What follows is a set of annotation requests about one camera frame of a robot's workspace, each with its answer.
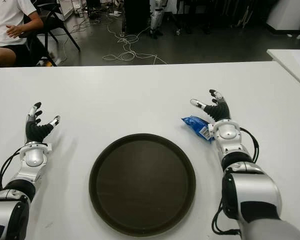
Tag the round dark brown tray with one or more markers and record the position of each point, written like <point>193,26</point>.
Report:
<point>142,182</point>

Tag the white machine housing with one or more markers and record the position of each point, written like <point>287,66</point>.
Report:
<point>287,12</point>

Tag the white power strip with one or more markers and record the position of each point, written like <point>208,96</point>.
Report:
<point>115,14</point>

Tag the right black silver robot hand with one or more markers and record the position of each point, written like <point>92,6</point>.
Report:
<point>220,111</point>

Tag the standing silver humanoid robot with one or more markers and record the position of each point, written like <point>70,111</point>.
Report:
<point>155,20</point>

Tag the left silver black robot arm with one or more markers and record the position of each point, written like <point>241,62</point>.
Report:
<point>32,157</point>

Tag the white side table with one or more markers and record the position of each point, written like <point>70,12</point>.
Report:
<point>282,60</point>

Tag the right silver black robot arm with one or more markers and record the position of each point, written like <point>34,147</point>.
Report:
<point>255,192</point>

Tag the black white soccer ball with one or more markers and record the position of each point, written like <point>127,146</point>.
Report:
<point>118,2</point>

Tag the black chair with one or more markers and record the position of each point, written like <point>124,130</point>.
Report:
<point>52,21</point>

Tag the blue Oreo snack packet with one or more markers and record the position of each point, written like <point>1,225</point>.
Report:
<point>193,123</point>

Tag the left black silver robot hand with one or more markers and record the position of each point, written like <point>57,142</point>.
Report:
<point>35,132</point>

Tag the black stand with casters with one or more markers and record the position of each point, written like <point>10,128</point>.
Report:
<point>178,31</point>

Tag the black cabinet on casters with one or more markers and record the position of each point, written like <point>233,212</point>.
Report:
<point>137,15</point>

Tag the seated person in white shirt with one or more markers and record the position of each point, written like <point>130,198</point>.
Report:
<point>5,22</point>

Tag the folded silver metal frame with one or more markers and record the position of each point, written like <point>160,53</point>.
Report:
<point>245,18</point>

